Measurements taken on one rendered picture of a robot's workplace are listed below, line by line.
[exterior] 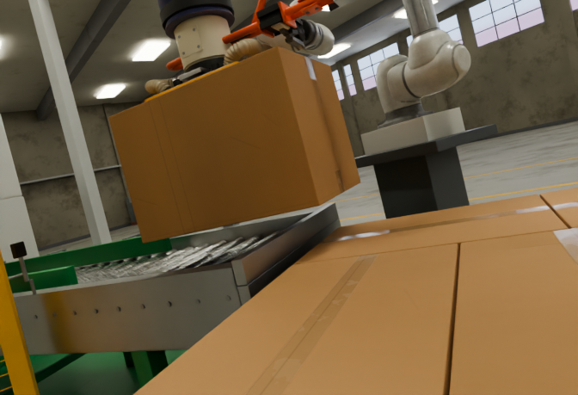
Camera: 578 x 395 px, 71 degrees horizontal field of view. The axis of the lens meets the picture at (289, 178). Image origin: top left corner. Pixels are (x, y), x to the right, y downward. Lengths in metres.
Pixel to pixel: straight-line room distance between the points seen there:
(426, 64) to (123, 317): 1.29
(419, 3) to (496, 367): 1.38
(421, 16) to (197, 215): 1.07
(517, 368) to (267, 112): 0.76
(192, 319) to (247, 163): 0.41
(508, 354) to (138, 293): 0.89
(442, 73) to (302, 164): 0.76
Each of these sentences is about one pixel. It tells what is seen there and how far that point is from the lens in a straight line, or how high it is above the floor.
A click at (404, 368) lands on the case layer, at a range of 0.50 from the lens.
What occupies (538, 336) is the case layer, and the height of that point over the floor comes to 0.54.
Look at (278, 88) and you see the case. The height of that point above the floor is 0.98.
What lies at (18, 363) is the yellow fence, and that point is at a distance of 1.49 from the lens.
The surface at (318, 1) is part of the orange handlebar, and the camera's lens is 1.18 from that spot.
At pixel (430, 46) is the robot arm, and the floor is 1.08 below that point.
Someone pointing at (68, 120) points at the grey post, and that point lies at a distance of 4.38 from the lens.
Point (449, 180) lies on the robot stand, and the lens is 1.74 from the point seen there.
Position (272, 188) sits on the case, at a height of 0.74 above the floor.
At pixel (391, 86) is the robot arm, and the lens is 1.71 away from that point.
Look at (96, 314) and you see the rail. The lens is 1.30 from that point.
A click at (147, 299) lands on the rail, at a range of 1.14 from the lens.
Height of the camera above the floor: 0.79
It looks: 2 degrees down
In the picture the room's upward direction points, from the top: 14 degrees counter-clockwise
